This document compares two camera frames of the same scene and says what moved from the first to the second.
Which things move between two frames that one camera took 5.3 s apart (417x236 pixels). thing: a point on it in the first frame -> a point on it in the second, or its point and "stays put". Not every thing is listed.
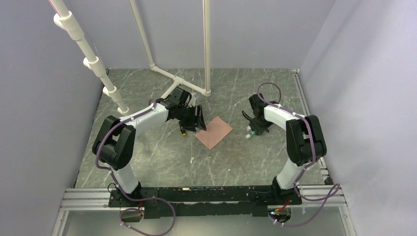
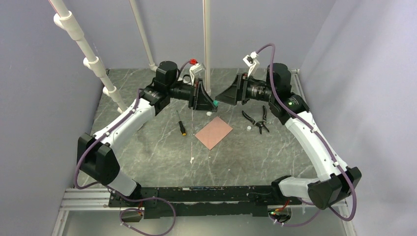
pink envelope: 216,131 stays put
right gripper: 258,130 -> 237,92
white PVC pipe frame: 66,21 stays put
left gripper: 189,125 -> 201,102
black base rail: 210,201 stays put
